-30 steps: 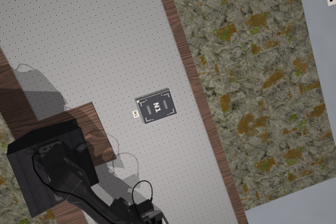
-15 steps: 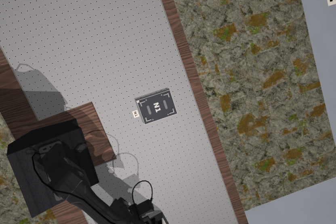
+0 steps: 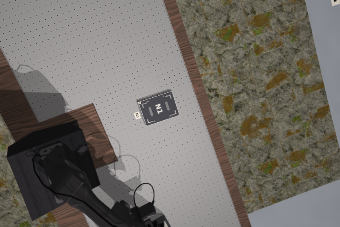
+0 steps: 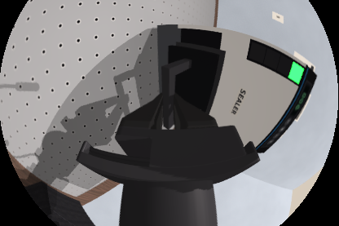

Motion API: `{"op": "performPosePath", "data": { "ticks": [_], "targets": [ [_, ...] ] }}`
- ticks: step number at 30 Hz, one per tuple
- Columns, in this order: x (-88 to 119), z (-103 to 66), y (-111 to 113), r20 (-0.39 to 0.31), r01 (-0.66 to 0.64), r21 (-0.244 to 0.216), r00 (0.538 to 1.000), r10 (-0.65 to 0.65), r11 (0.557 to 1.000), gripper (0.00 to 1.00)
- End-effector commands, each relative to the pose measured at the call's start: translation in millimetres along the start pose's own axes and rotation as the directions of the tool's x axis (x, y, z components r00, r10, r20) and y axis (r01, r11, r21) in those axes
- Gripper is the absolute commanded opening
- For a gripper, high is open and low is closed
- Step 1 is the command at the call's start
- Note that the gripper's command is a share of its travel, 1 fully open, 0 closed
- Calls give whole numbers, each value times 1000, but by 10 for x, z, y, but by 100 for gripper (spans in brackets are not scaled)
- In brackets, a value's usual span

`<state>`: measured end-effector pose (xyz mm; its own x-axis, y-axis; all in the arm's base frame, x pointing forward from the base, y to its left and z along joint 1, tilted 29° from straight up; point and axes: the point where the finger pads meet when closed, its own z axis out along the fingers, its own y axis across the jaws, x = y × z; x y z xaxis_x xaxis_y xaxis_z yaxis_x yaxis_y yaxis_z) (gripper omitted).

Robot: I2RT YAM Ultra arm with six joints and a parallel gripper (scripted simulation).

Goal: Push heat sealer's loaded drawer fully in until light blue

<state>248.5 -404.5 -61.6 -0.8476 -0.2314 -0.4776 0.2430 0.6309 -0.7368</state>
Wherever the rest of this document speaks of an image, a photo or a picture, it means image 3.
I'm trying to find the cream label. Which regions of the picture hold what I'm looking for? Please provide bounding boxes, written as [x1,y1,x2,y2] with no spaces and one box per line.
[134,112,141,119]

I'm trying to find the grey heat sealer housing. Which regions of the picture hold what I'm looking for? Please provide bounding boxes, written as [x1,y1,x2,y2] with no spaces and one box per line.
[144,215,171,227]

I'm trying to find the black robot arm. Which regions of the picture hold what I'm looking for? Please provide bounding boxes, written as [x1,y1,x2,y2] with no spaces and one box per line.
[39,143,156,227]

